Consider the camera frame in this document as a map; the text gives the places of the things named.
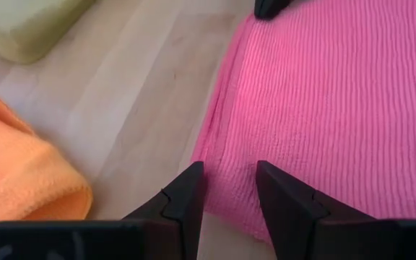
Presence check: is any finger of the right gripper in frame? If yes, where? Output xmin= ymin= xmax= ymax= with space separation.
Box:
xmin=253 ymin=0 xmax=292 ymax=20

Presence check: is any yellow translucent plastic bin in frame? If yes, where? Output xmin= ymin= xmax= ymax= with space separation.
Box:
xmin=0 ymin=0 xmax=95 ymax=65

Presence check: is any pink microfiber towel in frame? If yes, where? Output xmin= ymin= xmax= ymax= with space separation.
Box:
xmin=191 ymin=0 xmax=416 ymax=246

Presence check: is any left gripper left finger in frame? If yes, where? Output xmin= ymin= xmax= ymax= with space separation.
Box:
xmin=0 ymin=161 xmax=204 ymax=260

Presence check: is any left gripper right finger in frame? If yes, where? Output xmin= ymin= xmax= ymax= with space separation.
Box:
xmin=256 ymin=161 xmax=416 ymax=260

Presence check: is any orange microfiber towel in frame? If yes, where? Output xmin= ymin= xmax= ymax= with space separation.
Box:
xmin=0 ymin=87 xmax=93 ymax=227

